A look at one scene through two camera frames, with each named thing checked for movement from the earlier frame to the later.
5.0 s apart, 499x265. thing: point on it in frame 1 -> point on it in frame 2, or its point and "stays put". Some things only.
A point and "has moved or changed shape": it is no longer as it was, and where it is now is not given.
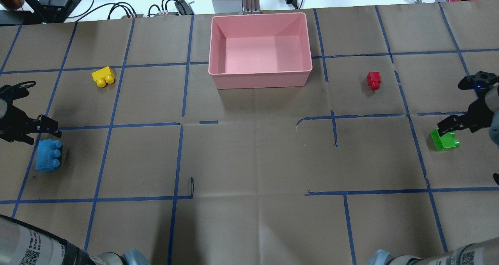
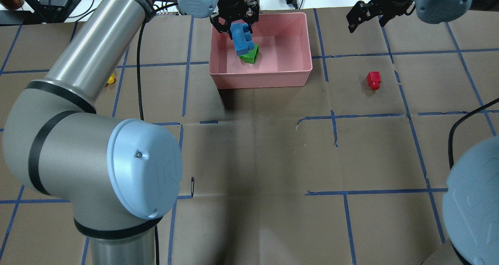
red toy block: x=373 y=79 stays put
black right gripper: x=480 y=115 -> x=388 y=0
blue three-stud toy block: x=48 y=158 has moved or changed shape
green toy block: x=446 y=142 -> x=250 y=57
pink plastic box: x=258 y=50 stays put
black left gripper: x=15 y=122 -> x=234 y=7
